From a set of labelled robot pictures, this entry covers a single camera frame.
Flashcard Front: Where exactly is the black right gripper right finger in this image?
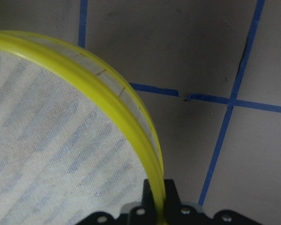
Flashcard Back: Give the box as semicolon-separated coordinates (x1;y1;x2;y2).
164;179;181;208

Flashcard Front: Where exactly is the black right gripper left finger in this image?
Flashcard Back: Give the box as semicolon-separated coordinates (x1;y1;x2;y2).
141;179;155;209

